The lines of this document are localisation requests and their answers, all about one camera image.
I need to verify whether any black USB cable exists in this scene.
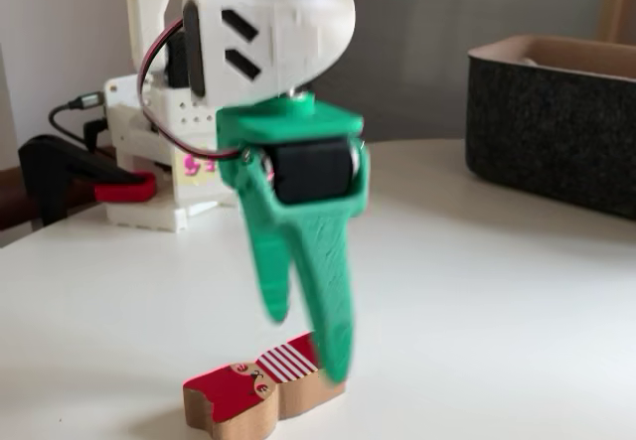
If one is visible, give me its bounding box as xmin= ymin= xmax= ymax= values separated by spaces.
xmin=48 ymin=90 xmax=108 ymax=149

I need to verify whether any black power cable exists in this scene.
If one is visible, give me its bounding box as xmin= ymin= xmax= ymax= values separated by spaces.
xmin=82 ymin=118 xmax=108 ymax=154

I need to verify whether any black and red clamp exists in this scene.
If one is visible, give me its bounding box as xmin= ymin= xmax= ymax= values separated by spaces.
xmin=18 ymin=134 xmax=156 ymax=227

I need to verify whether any dark grey felt basket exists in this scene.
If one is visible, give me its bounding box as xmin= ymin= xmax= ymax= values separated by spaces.
xmin=465 ymin=34 xmax=636 ymax=221

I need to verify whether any red white black servo cable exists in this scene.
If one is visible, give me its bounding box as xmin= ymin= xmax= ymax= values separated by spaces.
xmin=136 ymin=17 xmax=249 ymax=163

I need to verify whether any wooden block with red top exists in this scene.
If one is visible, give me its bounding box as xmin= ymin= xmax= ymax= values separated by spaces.
xmin=182 ymin=331 xmax=347 ymax=440

